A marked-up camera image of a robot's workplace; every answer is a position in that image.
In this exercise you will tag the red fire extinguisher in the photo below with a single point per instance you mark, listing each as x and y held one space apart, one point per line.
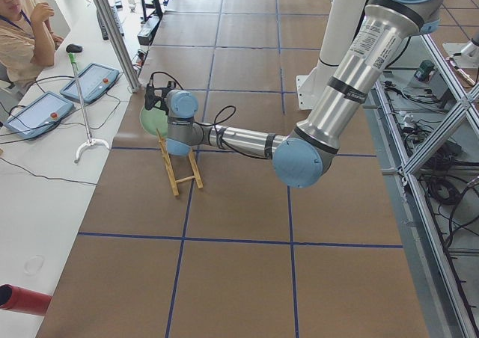
21 300

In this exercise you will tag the teach pendant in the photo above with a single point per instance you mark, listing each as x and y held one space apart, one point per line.
95 80
40 116

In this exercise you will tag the wooden plate rack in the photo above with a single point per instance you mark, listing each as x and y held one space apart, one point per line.
179 169

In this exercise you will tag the grabber stick tool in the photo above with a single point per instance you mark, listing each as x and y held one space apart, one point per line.
90 142

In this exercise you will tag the seated person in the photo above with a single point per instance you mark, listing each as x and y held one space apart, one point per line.
28 43

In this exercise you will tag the light green plate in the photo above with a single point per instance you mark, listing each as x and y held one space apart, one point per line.
154 121

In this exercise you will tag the far teach pendant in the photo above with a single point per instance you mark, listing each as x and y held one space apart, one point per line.
95 80

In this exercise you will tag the near teach pendant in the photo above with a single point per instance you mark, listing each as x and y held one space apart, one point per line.
40 116

